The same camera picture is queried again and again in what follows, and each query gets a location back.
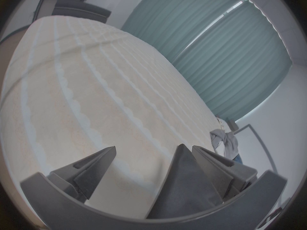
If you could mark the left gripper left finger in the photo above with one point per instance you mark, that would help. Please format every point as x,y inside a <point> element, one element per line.
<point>91,174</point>

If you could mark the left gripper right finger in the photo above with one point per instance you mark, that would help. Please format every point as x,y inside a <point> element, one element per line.
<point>220,174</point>

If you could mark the black T-shirt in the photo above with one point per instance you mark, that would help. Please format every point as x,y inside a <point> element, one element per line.
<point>187,188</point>

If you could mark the bed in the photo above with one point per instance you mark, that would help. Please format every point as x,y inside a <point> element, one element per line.
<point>96,92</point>

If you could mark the dark blue garment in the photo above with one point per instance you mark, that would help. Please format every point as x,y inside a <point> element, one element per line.
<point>238,159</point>

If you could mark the grey knitted garment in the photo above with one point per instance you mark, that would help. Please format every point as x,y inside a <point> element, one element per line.
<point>230,144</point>

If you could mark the white printed pillow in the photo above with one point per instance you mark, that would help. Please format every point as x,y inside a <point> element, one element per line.
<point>222,123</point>

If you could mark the grey bedside table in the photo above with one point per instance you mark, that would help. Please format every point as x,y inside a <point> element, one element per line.
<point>233,124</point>

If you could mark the blue-green curtain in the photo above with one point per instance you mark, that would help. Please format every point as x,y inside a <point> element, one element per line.
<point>172,20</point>
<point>235,68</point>

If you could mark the black chest of drawers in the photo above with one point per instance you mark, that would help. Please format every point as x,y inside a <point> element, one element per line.
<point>79,7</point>

